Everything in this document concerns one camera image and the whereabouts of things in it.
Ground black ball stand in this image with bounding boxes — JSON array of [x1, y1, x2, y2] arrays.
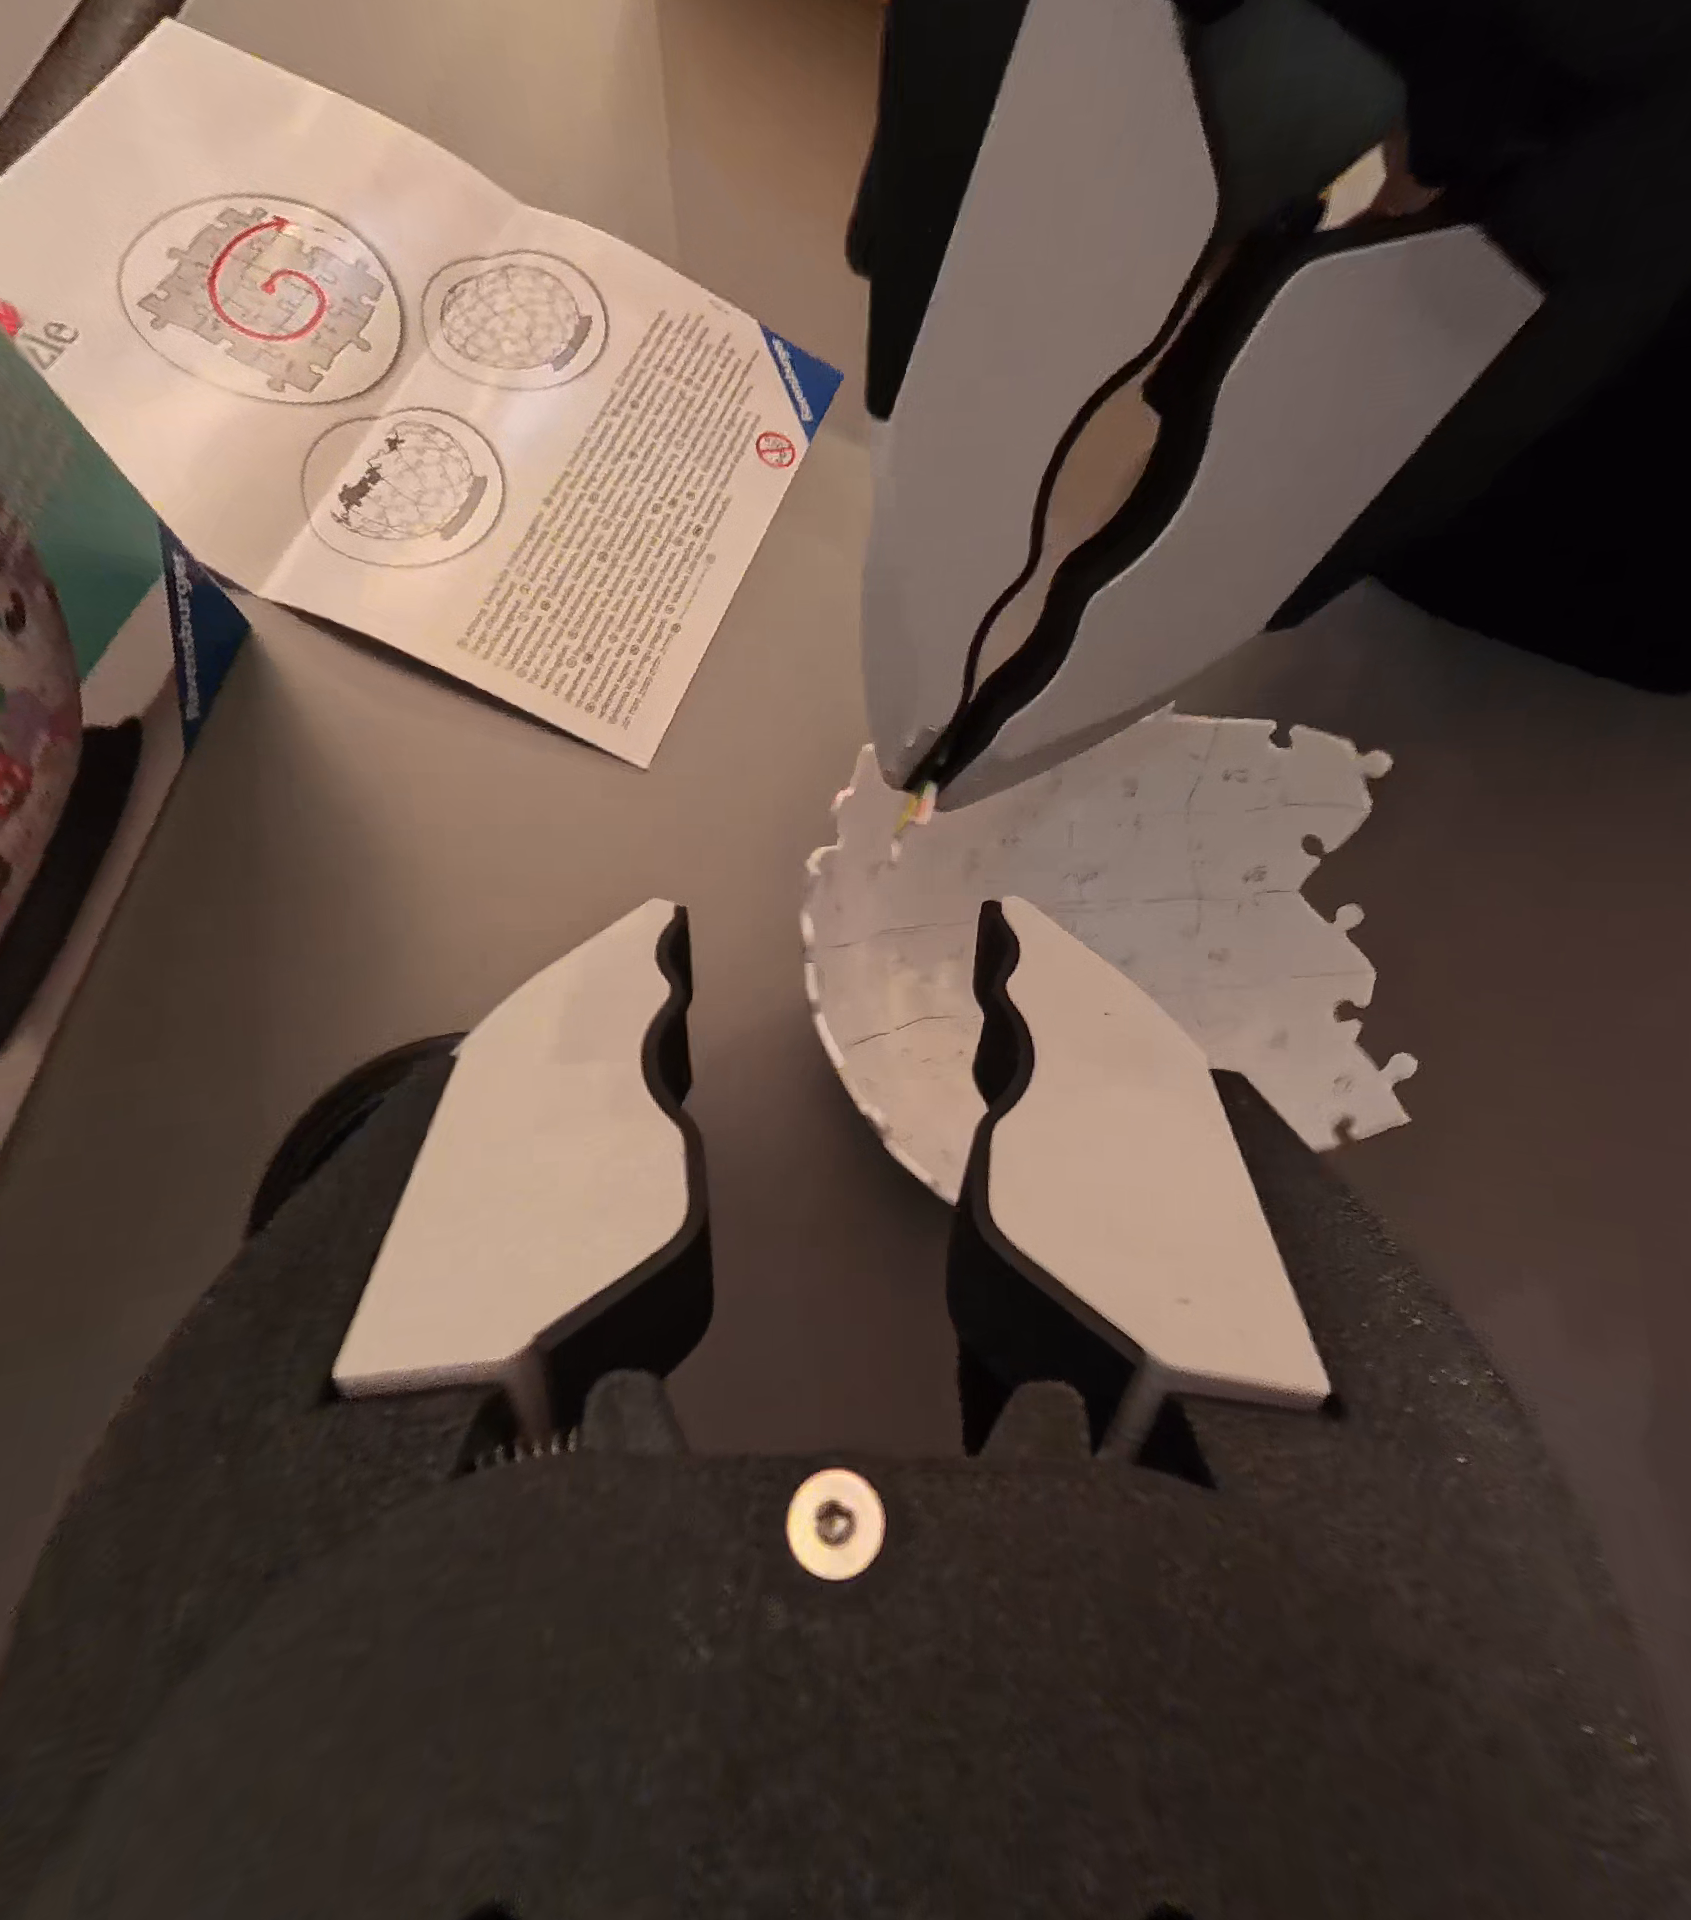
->
[[245, 1031, 471, 1239]]

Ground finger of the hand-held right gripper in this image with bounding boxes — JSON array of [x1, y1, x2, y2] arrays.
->
[[931, 221, 1547, 811], [859, 0, 1225, 786]]

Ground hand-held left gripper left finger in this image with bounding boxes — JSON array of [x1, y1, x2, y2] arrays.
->
[[331, 900, 715, 1404]]

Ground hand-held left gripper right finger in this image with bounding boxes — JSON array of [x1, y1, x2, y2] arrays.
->
[[947, 900, 1333, 1419]]

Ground person's right hand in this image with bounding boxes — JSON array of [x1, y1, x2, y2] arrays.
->
[[1369, 134, 1453, 228]]

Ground partly built puzzle ball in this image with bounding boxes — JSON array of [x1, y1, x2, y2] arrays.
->
[[799, 703, 1419, 1209]]

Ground folded paper leaflet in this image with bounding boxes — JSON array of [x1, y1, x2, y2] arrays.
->
[[0, 14, 847, 769]]

